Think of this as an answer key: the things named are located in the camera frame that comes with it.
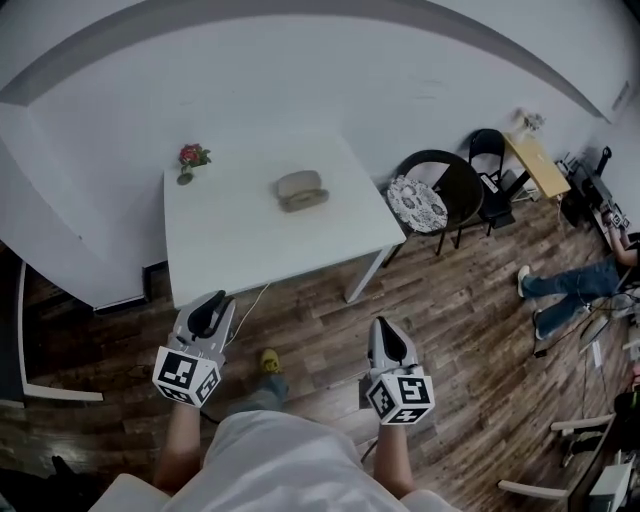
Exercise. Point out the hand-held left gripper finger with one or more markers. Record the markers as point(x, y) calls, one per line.
point(227, 320)
point(181, 320)

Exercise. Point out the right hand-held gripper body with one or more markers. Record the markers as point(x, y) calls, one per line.
point(400, 395)

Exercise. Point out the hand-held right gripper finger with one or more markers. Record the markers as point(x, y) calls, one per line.
point(411, 352)
point(374, 345)

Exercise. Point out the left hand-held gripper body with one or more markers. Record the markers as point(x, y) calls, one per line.
point(185, 372)

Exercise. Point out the beige glasses case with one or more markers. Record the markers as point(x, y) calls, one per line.
point(300, 192)

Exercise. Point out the person's right forearm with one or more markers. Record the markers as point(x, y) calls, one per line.
point(392, 460)

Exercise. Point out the person's left forearm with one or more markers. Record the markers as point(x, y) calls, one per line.
point(177, 450)

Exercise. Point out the person's yellow left shoe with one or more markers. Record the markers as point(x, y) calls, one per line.
point(270, 361)

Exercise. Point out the person's left leg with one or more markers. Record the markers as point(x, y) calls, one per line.
point(262, 392)

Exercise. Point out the white square table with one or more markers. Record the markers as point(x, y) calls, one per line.
point(225, 240)

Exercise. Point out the person's white shirt torso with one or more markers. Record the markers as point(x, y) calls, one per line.
point(280, 470)

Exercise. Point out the floral round seat cushion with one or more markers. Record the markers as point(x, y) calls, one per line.
point(415, 205)

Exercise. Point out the small white object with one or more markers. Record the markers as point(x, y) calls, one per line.
point(408, 190)

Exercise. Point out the black table white legs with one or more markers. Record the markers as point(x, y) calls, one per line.
point(580, 424)
point(22, 325)

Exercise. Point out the red flowers in small pot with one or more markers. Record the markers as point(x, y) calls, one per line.
point(192, 154)

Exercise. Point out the dark round-backed chair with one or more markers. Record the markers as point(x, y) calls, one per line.
point(465, 185)

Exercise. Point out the black folding chair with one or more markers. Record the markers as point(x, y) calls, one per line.
point(487, 147)

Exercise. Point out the yellow wooden table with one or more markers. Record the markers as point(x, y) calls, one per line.
point(537, 162)

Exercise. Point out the white equipment box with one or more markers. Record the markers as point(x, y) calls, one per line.
point(612, 485)

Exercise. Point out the pale flowers in vase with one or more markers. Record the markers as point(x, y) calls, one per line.
point(531, 122)

